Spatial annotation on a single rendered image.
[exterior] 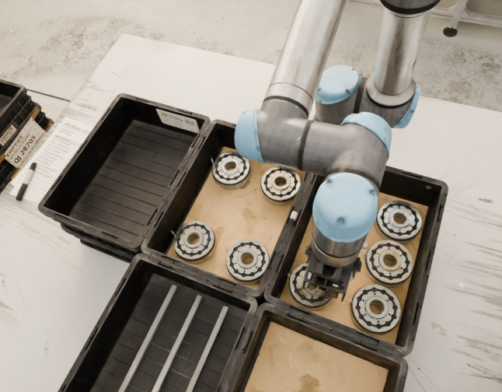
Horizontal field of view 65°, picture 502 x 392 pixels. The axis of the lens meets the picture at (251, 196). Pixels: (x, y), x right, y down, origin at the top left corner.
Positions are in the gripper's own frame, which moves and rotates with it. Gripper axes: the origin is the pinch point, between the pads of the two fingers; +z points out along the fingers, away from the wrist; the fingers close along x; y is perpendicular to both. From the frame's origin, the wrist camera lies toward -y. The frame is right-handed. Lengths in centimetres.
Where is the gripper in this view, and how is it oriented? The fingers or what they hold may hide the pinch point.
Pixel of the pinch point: (329, 272)
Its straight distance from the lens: 81.9
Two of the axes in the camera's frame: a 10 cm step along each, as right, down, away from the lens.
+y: -3.4, 8.4, -4.2
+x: 9.3, 2.6, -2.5
